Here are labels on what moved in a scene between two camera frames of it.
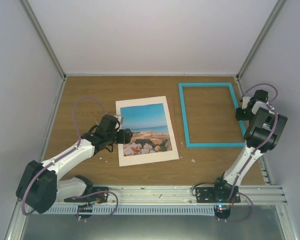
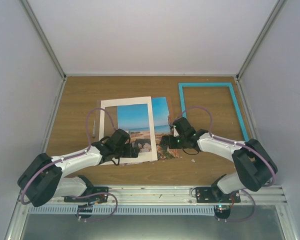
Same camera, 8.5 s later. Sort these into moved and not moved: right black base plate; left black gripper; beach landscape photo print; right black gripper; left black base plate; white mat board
Moved: white mat board; left black gripper; right black gripper
Not moved: right black base plate; beach landscape photo print; left black base plate
